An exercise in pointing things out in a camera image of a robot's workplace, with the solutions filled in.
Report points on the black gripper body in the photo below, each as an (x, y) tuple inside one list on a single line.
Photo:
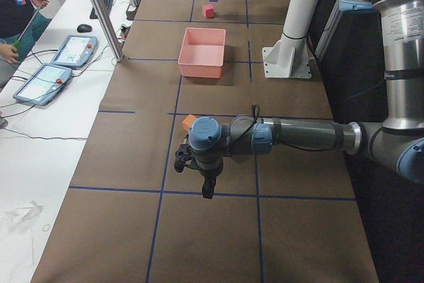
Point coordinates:
[(209, 175)]

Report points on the pink foam block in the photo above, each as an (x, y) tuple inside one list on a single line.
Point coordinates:
[(208, 11)]

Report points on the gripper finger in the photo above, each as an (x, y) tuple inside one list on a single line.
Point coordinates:
[(208, 187)]

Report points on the teach pendant tablet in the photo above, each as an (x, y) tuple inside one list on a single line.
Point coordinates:
[(44, 85), (75, 51)]

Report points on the white pedestal column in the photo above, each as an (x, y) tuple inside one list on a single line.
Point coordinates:
[(289, 58)]

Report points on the aluminium frame post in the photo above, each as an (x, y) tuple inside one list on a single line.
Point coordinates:
[(108, 30)]

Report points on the pink plastic bin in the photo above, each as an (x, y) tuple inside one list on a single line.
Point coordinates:
[(202, 52)]

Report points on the seated person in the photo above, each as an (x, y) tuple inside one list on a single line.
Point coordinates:
[(20, 30)]

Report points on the near teach pendant tablet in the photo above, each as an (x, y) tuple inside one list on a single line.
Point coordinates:
[(44, 85)]

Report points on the crumpled clear plastic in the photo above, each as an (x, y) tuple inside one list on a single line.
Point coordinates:
[(22, 215)]

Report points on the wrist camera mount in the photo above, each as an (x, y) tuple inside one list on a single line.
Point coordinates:
[(183, 158)]

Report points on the orange foam block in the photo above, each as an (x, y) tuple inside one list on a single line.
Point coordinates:
[(188, 120)]

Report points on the far teach pendant tablet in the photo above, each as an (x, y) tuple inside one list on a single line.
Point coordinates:
[(75, 51)]

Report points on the black computer mouse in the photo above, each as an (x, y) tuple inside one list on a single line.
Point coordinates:
[(84, 28)]

